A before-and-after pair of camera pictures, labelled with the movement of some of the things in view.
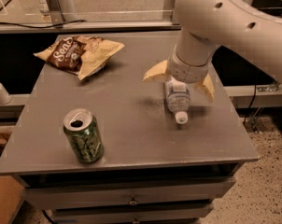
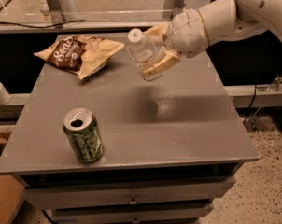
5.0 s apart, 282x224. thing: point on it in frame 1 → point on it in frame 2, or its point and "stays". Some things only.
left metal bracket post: [54, 5] stays
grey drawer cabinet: [153, 170] stays
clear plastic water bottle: [178, 99] → [141, 51]
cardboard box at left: [7, 198] stays
